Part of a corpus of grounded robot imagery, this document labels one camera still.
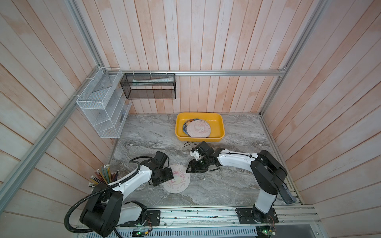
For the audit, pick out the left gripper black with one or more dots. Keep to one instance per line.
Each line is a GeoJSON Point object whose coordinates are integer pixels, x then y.
{"type": "Point", "coordinates": [169, 176]}

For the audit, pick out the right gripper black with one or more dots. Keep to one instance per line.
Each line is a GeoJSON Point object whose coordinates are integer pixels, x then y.
{"type": "Point", "coordinates": [194, 168]}

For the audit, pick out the white pink bow coaster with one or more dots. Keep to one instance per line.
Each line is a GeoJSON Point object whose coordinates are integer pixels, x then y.
{"type": "Point", "coordinates": [180, 182]}

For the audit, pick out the pink kitty coaster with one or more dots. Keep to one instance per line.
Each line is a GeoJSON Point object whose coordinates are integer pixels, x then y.
{"type": "Point", "coordinates": [198, 128]}

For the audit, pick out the yellow plastic storage box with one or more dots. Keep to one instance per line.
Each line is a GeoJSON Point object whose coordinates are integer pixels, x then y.
{"type": "Point", "coordinates": [213, 119]}

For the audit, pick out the blue bears cartoon coaster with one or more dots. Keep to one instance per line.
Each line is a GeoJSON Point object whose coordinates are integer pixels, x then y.
{"type": "Point", "coordinates": [185, 125]}

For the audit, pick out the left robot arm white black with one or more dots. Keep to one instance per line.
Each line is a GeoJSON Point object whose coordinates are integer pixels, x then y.
{"type": "Point", "coordinates": [106, 208]}

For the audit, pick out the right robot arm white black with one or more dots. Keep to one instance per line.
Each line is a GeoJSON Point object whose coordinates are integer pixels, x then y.
{"type": "Point", "coordinates": [268, 172]}

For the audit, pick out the colored pencils bundle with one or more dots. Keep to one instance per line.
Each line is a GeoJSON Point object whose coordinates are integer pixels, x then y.
{"type": "Point", "coordinates": [103, 175]}

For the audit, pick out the grey rectangular device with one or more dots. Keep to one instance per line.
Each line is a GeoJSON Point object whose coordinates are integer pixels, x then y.
{"type": "Point", "coordinates": [286, 195]}

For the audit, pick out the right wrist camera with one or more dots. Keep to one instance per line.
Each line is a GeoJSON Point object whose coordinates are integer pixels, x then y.
{"type": "Point", "coordinates": [201, 150]}

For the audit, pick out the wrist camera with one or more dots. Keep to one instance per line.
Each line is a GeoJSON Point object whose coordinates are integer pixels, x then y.
{"type": "Point", "coordinates": [160, 159]}
{"type": "Point", "coordinates": [201, 150]}

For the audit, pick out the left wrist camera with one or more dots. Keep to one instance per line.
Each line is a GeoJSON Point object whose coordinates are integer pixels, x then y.
{"type": "Point", "coordinates": [160, 159]}

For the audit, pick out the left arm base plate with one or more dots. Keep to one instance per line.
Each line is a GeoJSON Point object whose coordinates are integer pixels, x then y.
{"type": "Point", "coordinates": [152, 218]}

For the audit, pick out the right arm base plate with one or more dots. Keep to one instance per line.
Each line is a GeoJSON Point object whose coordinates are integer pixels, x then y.
{"type": "Point", "coordinates": [254, 216]}

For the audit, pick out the white wire mesh shelf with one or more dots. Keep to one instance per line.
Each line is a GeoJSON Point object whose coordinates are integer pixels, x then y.
{"type": "Point", "coordinates": [104, 103]}

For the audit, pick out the black wire mesh basket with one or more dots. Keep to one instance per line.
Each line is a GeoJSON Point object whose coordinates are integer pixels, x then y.
{"type": "Point", "coordinates": [149, 86]}

